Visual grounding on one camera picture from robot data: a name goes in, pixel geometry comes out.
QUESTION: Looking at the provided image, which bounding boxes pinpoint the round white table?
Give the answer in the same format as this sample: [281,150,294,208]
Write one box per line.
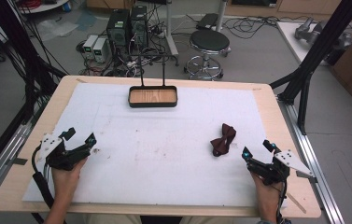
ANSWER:
[17,0,71,15]

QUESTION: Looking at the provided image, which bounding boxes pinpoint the white power supply unit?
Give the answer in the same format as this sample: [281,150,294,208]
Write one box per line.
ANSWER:
[92,37,109,64]
[82,34,100,60]

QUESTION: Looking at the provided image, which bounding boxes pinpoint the person's left hand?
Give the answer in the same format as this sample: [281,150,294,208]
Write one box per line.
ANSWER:
[50,157,89,201]

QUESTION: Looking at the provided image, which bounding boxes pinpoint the grey table leg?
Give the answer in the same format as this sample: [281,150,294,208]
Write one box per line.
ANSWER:
[163,0,180,67]

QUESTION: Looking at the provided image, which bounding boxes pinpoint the white foam mat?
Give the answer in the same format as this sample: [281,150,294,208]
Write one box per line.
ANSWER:
[21,82,289,209]

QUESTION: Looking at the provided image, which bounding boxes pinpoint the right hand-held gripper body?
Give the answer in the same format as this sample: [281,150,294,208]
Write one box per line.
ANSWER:
[246,149,314,187]

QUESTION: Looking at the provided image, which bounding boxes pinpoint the clear plastic sheet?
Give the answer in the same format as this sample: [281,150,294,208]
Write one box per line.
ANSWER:
[35,18,80,42]

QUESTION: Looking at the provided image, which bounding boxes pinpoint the black frame with cables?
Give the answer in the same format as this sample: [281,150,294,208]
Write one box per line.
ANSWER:
[0,0,69,126]

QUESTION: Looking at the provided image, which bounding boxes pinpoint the white pole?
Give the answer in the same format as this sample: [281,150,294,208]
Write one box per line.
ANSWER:
[215,0,229,33]

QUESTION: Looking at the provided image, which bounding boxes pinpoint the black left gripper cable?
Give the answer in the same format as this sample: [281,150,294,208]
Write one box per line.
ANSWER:
[31,146,56,210]

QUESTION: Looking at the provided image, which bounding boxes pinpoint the black computer tower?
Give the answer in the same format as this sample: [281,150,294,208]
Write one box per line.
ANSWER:
[106,8,132,49]
[129,5,149,49]

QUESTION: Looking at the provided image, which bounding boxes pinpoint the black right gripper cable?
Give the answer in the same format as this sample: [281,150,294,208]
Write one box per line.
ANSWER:
[275,180,289,224]

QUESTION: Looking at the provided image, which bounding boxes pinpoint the thin wooden strip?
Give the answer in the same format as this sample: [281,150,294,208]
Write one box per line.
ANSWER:
[285,191,307,215]

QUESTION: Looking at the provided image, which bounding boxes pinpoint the person's right hand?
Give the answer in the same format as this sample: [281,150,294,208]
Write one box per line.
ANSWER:
[250,171,286,217]

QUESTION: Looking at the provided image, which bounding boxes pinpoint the tangle of floor cables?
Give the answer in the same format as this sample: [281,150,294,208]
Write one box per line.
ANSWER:
[221,14,312,40]

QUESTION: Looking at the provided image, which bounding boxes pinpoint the black flat device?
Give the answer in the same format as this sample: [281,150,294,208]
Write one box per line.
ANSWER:
[195,12,220,32]

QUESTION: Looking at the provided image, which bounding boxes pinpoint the black rack with wooden tray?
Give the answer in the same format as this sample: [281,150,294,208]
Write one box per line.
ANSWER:
[128,53,178,109]

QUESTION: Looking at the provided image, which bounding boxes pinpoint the black round stool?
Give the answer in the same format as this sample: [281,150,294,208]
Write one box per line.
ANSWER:
[183,30,232,81]

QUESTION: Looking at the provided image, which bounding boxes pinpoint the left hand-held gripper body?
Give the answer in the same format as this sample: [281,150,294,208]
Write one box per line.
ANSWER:
[37,133,91,172]

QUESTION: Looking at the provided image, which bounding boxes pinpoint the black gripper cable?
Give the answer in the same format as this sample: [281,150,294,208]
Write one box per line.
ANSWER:
[275,180,289,224]
[31,146,56,210]

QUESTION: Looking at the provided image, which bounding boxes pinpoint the dark red bow tie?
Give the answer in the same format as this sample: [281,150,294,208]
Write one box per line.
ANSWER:
[210,122,237,158]

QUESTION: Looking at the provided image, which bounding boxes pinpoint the white low platform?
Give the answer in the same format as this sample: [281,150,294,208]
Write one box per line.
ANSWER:
[275,21,331,66]

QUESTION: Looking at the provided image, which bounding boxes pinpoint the black metal frame stand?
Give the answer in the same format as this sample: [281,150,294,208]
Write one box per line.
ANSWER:
[269,0,352,136]

